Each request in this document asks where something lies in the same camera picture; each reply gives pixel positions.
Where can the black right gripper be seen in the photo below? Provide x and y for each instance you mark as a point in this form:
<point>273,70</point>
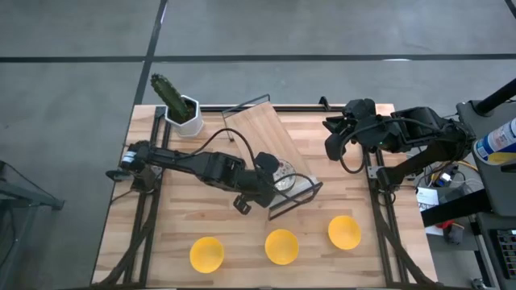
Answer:
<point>359,121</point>

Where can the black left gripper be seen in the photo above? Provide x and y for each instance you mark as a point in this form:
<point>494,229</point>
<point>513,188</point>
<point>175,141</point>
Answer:
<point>260,185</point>

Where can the white dotted ceramic mini bowl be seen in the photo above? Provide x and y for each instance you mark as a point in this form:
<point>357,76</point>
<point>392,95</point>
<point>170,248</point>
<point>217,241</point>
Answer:
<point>287,171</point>

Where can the yellow plastic mini bowl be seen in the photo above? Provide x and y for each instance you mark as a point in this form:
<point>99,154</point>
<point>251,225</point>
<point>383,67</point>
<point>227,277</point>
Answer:
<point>344,232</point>
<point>281,247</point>
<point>206,255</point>

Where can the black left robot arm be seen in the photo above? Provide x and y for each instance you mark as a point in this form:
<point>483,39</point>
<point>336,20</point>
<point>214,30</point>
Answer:
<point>201,163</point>

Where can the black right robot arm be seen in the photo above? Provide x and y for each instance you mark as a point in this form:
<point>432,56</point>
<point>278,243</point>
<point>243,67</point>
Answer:
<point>419,125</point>

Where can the white hexagonal plant pot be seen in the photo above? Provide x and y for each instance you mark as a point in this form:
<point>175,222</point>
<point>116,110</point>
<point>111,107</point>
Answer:
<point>191,125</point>

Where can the white paper sheet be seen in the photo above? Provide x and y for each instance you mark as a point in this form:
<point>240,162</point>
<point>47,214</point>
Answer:
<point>428,199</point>

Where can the green cactus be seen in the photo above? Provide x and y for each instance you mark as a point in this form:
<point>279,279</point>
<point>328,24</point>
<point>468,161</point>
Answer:
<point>169,94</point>

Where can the black cart leg bar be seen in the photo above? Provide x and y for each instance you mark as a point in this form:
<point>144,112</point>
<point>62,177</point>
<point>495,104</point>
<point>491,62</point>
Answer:
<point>451,211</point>

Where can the small red object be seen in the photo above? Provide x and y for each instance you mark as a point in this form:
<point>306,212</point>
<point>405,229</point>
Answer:
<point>445,225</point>

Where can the black pole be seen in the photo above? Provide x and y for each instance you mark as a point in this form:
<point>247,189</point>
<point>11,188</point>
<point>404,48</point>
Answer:
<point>496,98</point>

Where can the white and blue spray can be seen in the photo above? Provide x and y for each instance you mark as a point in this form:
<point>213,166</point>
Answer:
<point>498,143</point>

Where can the grey cart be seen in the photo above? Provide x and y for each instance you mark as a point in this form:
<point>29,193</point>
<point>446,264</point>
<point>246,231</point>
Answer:
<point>496,189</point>

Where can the black control box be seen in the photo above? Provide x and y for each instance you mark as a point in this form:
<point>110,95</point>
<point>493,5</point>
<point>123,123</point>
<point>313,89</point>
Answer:
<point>502,249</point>

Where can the wooden shelf, black metal frame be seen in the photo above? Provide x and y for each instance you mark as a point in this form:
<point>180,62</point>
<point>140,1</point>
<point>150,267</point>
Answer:
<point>262,121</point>

